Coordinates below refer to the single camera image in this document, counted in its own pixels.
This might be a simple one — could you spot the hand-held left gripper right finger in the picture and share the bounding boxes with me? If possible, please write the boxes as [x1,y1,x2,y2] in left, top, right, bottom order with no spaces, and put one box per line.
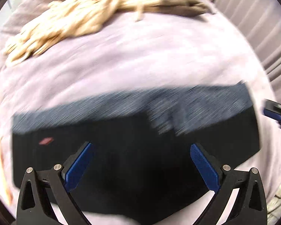
[189,143,268,225]

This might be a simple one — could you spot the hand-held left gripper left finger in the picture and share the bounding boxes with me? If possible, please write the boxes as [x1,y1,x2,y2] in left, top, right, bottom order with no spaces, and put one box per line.
[16,141,95,225]

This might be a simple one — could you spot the black pants with patterned stripes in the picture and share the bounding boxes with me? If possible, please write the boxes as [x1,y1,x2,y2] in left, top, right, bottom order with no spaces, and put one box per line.
[12,80,261,225]

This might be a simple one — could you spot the grey curtain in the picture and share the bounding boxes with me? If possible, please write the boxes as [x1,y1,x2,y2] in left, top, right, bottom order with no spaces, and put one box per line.
[212,0,281,114]

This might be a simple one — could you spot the lavender embossed bed blanket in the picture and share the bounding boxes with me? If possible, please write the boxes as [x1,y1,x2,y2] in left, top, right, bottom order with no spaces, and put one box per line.
[0,0,281,225]

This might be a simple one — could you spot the beige striped fleece garment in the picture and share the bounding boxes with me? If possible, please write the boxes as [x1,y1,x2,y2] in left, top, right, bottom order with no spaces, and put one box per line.
[4,0,160,63]

